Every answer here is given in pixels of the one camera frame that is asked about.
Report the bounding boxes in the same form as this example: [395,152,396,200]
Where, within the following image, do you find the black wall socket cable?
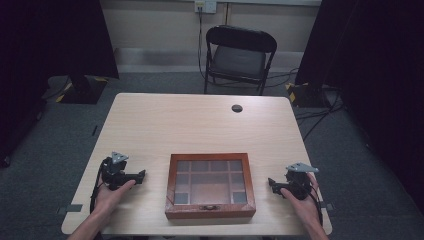
[197,9,207,80]

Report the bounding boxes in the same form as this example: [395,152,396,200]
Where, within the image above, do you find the black stand base yellow tape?
[55,75,110,105]
[285,81,332,109]

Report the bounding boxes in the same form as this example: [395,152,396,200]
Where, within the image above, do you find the black folding chair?
[203,24,278,97]

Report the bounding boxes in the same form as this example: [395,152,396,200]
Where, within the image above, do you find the black floor cables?
[294,90,345,142]

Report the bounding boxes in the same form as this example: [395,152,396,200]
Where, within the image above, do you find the white wall socket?
[194,0,218,15]

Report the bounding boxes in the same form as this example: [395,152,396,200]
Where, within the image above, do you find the person's right hand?
[279,172,323,228]

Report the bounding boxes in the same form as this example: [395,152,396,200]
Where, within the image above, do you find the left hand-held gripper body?
[99,151,135,192]

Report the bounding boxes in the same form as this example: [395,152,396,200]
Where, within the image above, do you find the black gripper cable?
[309,184,324,226]
[89,157,111,215]

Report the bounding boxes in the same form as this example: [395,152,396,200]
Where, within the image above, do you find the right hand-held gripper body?
[284,162,320,201]

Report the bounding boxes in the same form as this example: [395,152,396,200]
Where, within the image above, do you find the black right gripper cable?
[309,184,324,226]

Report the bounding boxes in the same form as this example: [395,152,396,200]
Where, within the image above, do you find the wooden box with glass lid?
[164,152,257,220]

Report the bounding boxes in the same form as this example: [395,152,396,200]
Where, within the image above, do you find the dark curtain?
[0,0,120,168]
[294,0,424,216]

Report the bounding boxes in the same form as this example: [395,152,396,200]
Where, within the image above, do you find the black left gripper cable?
[89,157,111,215]

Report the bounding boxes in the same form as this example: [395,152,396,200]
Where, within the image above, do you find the person's left hand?
[94,179,137,218]

